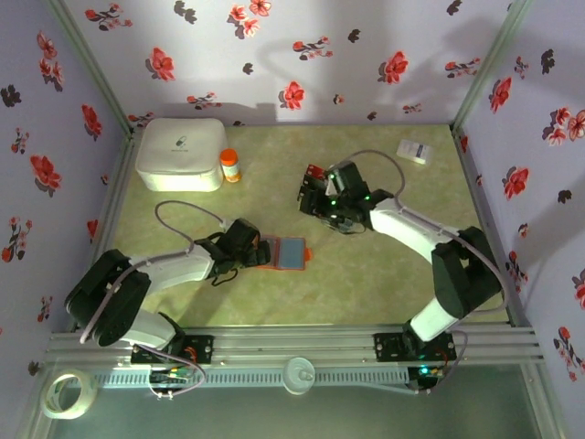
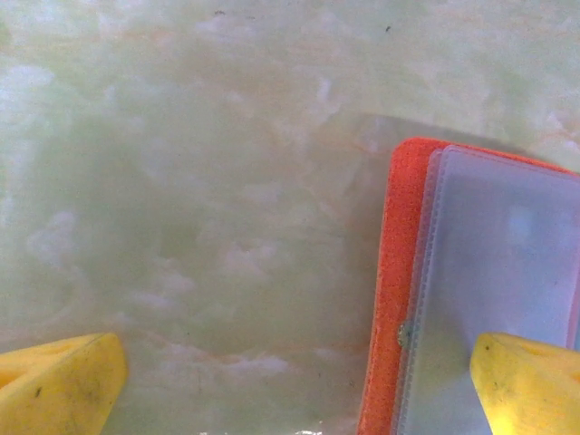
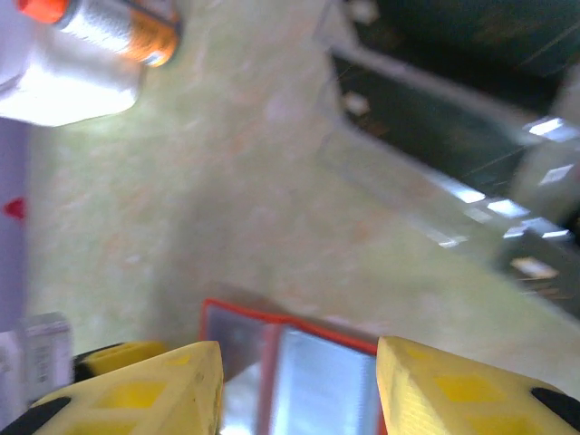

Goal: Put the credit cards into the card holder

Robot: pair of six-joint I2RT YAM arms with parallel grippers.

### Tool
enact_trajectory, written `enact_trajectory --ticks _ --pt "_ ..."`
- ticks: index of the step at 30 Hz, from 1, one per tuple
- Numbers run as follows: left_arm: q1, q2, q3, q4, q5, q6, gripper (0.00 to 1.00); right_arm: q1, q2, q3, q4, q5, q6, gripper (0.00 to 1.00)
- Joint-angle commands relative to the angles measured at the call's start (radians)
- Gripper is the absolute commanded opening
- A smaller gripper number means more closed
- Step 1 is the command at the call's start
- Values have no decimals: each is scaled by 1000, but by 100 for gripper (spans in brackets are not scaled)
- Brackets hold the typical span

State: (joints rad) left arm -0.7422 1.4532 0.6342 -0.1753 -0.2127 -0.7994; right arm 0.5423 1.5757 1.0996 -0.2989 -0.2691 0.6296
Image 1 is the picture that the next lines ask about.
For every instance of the orange card holder wallet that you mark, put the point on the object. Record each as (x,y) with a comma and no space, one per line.
(292,253)

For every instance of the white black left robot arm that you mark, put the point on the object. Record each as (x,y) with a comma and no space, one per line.
(183,270)

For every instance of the black VIP card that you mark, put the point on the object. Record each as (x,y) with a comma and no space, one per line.
(308,201)
(311,185)

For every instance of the small white carton box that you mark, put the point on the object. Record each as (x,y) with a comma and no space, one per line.
(413,151)

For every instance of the orange pill bottle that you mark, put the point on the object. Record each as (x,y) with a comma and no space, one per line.
(230,167)

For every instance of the white pill case box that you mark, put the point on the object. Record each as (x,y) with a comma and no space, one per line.
(180,155)

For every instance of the white round knob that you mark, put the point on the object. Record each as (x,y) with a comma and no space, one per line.
(298,376)

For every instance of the green circuit board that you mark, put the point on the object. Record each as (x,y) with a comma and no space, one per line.
(425,371)
(171,376)

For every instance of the clear tape roll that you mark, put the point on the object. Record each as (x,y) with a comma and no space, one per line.
(48,402)

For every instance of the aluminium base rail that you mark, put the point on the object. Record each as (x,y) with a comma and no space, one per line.
(292,343)

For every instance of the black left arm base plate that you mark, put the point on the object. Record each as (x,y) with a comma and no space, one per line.
(198,350)

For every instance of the aluminium side rail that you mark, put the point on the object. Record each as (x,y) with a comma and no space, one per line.
(483,206)
(118,183)

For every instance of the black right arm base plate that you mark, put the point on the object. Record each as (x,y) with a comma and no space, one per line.
(388,347)

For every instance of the aluminium corner post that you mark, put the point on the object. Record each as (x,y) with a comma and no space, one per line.
(94,68)
(488,68)

